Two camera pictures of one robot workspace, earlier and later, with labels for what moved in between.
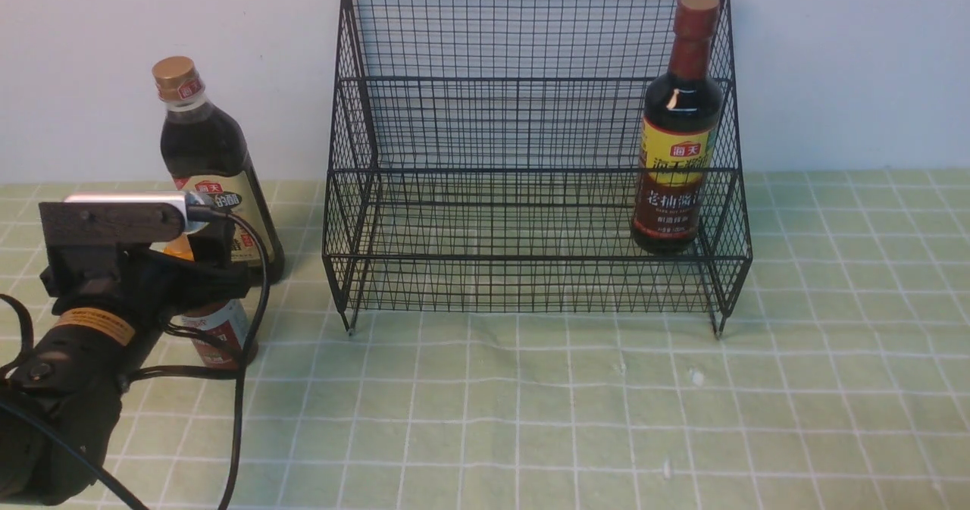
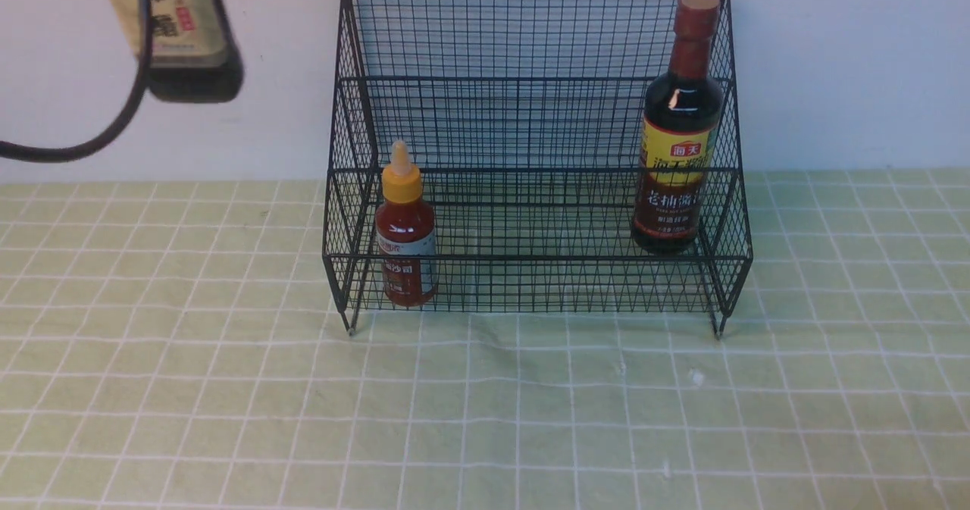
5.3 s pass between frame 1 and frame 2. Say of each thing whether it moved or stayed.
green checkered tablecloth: stayed
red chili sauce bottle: moved
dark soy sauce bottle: stayed
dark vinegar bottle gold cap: moved
